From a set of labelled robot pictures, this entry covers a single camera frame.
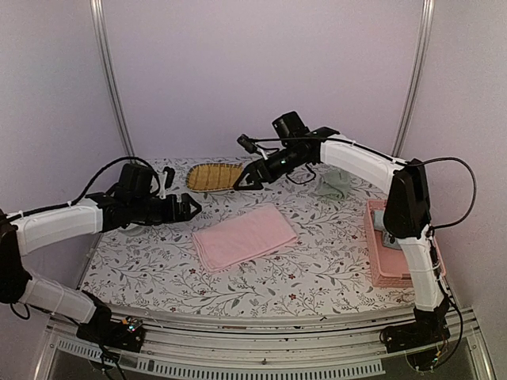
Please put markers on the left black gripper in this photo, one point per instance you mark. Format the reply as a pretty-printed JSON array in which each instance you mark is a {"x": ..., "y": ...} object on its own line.
[{"x": 173, "y": 214}]

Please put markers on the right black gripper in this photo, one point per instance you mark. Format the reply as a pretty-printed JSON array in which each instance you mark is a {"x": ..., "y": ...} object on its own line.
[{"x": 252, "y": 169}]

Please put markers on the pink towel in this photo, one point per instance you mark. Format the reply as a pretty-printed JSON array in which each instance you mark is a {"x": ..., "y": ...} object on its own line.
[{"x": 236, "y": 240}]

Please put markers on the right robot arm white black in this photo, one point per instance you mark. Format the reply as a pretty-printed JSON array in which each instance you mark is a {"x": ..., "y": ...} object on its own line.
[{"x": 407, "y": 211}]

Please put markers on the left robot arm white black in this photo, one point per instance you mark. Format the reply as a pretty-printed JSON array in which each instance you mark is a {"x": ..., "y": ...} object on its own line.
[{"x": 139, "y": 198}]

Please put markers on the woven bamboo tray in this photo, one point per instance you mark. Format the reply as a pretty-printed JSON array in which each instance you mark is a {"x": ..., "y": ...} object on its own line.
[{"x": 213, "y": 177}]

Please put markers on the light green towel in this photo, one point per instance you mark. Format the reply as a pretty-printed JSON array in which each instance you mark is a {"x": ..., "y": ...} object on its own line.
[{"x": 334, "y": 184}]

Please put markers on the blue rolled towel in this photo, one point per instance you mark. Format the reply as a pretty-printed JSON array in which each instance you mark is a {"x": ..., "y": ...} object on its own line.
[{"x": 388, "y": 240}]

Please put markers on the pink plastic basket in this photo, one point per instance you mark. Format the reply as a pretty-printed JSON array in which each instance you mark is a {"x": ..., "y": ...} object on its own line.
[{"x": 390, "y": 267}]

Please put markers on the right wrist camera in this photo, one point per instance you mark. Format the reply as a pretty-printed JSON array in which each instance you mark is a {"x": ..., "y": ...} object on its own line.
[{"x": 251, "y": 147}]

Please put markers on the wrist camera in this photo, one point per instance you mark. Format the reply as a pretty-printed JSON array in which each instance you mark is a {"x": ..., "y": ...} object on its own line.
[
  {"x": 251, "y": 147},
  {"x": 165, "y": 180}
]

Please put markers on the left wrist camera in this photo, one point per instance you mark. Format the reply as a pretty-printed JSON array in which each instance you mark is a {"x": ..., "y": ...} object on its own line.
[{"x": 165, "y": 180}]

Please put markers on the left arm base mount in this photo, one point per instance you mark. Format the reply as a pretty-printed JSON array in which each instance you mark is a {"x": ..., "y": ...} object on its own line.
[{"x": 127, "y": 334}]

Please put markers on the aluminium front rail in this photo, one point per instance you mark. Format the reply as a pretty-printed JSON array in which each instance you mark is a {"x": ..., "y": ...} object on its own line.
[{"x": 347, "y": 346}]

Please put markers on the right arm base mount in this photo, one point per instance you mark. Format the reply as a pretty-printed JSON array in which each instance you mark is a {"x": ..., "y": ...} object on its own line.
[{"x": 398, "y": 338}]

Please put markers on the left aluminium frame post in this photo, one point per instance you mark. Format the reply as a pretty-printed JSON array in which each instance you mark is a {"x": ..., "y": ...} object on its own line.
[{"x": 101, "y": 35}]

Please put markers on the aluminium frame post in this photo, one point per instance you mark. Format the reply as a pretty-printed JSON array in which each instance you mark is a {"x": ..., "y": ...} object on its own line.
[
  {"x": 101, "y": 35},
  {"x": 422, "y": 46}
]

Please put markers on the right aluminium frame post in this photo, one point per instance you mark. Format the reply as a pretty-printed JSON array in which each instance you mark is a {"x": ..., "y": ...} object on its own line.
[{"x": 422, "y": 46}]

